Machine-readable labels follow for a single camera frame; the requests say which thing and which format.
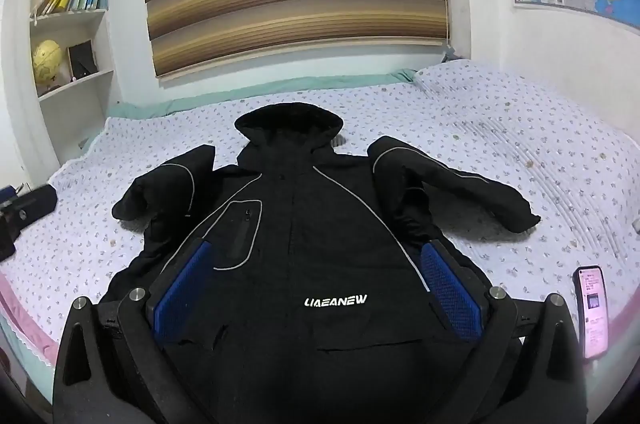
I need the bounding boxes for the small black picture frame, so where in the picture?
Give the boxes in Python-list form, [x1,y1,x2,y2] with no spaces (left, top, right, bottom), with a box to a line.
[67,40,98,80]

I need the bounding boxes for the green bed sheet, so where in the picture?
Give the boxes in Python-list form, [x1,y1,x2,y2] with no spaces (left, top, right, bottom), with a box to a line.
[85,77,425,162]

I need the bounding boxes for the yellow globe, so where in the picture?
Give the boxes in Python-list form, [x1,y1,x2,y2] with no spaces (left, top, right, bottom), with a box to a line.
[32,40,62,86]

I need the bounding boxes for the floral white pillow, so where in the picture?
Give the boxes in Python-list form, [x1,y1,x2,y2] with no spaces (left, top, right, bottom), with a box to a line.
[413,58,592,116]

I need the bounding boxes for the black hooded jacket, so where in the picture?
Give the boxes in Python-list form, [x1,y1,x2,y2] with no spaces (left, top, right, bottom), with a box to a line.
[54,100,542,424]

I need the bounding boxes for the smartphone with lit screen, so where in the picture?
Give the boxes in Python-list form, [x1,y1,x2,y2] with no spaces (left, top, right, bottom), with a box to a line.
[573,266,608,361]

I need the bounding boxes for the white bookshelf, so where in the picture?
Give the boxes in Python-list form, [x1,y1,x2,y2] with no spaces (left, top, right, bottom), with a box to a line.
[2,0,120,182]

